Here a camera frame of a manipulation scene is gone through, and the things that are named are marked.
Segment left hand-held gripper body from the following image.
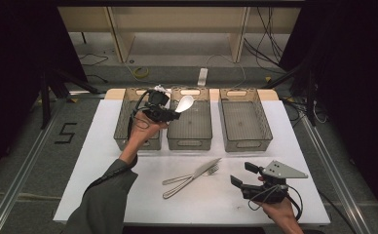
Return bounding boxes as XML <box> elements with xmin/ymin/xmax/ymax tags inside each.
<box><xmin>141</xmin><ymin>85</ymin><xmax>172</xmax><ymax>123</ymax></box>

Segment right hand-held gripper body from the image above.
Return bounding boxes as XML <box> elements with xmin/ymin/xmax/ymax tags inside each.
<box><xmin>240</xmin><ymin>159</ymin><xmax>309</xmax><ymax>205</ymax></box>

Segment white ceramic spoon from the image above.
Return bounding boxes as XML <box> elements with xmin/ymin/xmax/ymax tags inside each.
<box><xmin>174</xmin><ymin>95</ymin><xmax>195</xmax><ymax>114</ymax></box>

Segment transparent grey plastic bin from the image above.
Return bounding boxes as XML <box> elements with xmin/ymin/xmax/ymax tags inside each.
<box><xmin>167</xmin><ymin>87</ymin><xmax>213</xmax><ymax>151</ymax></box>
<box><xmin>218</xmin><ymin>87</ymin><xmax>274</xmax><ymax>153</ymax></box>
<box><xmin>113</xmin><ymin>87</ymin><xmax>165</xmax><ymax>151</ymax></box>

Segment person's right hand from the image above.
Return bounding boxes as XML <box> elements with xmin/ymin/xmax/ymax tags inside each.
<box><xmin>254</xmin><ymin>197</ymin><xmax>297</xmax><ymax>227</ymax></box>

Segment person's left hand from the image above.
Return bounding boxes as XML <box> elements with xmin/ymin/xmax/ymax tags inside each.
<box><xmin>127</xmin><ymin>111</ymin><xmax>170</xmax><ymax>149</ymax></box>

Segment white power strip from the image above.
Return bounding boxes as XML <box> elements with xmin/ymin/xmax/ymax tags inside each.
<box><xmin>197</xmin><ymin>67</ymin><xmax>208</xmax><ymax>88</ymax></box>

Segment light wooden desk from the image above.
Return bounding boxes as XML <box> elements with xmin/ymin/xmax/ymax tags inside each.
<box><xmin>58</xmin><ymin>6</ymin><xmax>302</xmax><ymax>64</ymax></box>

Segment black metal stand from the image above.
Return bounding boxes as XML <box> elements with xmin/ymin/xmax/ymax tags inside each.
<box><xmin>264</xmin><ymin>61</ymin><xmax>319</xmax><ymax>128</ymax></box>
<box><xmin>39</xmin><ymin>67</ymin><xmax>102</xmax><ymax>130</ymax></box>

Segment black curtain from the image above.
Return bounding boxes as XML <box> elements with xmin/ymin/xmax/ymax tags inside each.
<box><xmin>0</xmin><ymin>0</ymin><xmax>89</xmax><ymax>183</ymax></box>
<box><xmin>279</xmin><ymin>0</ymin><xmax>378</xmax><ymax>225</ymax></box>

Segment thin grey gripper cable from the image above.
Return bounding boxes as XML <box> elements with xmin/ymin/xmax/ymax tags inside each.
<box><xmin>247</xmin><ymin>184</ymin><xmax>289</xmax><ymax>211</ymax></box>

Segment silver fork with wire handle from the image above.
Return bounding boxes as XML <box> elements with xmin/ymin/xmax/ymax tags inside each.
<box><xmin>162</xmin><ymin>163</ymin><xmax>220</xmax><ymax>187</ymax></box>

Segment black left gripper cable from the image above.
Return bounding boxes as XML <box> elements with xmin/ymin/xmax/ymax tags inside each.
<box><xmin>83</xmin><ymin>90</ymin><xmax>152</xmax><ymax>196</ymax></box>

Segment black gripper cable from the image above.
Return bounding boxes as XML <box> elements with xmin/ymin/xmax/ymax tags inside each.
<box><xmin>83</xmin><ymin>90</ymin><xmax>152</xmax><ymax>196</ymax></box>
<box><xmin>285</xmin><ymin>185</ymin><xmax>304</xmax><ymax>222</ymax></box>

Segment yellow coiled cable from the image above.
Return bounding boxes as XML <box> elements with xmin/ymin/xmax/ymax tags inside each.
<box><xmin>132</xmin><ymin>66</ymin><xmax>151</xmax><ymax>80</ymax></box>

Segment silver knife with wire handle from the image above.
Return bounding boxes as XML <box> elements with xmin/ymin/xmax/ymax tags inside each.
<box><xmin>162</xmin><ymin>157</ymin><xmax>223</xmax><ymax>200</ymax></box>

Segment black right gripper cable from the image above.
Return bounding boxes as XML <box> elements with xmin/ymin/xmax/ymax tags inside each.
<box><xmin>285</xmin><ymin>185</ymin><xmax>304</xmax><ymax>222</ymax></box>

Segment aluminium floor rail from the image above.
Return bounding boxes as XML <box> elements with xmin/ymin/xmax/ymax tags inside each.
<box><xmin>300</xmin><ymin>113</ymin><xmax>373</xmax><ymax>234</ymax></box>
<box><xmin>0</xmin><ymin>97</ymin><xmax>71</xmax><ymax>234</ymax></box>

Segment tangled cables beside table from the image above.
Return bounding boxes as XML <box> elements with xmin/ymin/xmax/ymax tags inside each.
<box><xmin>283</xmin><ymin>97</ymin><xmax>327</xmax><ymax>127</ymax></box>

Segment thin black floor cable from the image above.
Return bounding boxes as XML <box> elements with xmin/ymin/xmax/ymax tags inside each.
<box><xmin>79</xmin><ymin>53</ymin><xmax>109</xmax><ymax>84</ymax></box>

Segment white floor cable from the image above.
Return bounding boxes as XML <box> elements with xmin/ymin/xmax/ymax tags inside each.
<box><xmin>206</xmin><ymin>53</ymin><xmax>247</xmax><ymax>89</ymax></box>

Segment bundle of black cables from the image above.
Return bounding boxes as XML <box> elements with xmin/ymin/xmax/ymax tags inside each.
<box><xmin>244</xmin><ymin>6</ymin><xmax>285</xmax><ymax>74</ymax></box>

